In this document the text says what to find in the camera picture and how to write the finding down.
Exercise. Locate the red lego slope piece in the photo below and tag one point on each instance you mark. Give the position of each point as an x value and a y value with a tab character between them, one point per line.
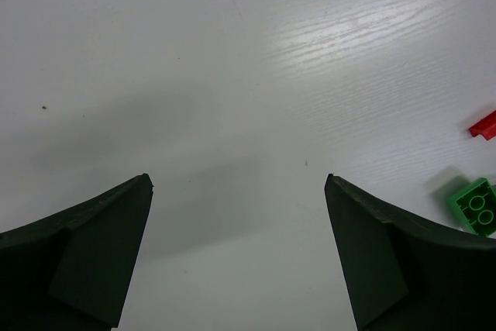
486	127

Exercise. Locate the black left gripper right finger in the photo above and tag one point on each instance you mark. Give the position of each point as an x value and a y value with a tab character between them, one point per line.
405	272

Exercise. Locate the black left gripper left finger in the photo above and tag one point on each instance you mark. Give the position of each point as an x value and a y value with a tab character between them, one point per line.
72	270

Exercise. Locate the green two-by-two lego brick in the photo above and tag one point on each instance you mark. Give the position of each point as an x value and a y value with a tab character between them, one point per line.
474	207

